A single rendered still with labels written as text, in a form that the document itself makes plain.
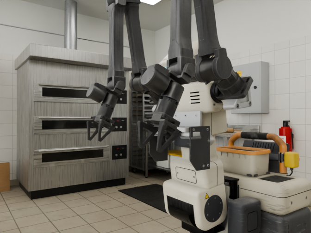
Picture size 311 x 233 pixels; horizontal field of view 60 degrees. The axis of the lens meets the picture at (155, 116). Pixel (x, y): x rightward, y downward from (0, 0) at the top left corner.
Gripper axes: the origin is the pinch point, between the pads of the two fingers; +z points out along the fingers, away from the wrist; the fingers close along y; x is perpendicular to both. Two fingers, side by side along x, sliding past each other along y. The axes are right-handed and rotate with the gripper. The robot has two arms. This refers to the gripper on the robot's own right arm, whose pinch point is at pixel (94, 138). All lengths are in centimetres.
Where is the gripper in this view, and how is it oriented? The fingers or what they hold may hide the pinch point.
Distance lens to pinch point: 113.1
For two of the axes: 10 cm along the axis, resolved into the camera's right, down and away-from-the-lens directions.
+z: -3.1, 9.1, -2.7
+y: 6.1, -0.3, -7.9
